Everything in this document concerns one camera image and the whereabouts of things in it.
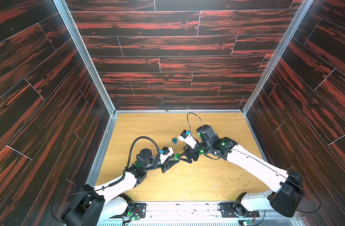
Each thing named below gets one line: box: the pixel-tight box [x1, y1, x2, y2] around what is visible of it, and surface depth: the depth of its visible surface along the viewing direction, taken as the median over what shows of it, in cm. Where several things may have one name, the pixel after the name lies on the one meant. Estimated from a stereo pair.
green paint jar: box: [173, 153, 181, 161], surface depth 74 cm
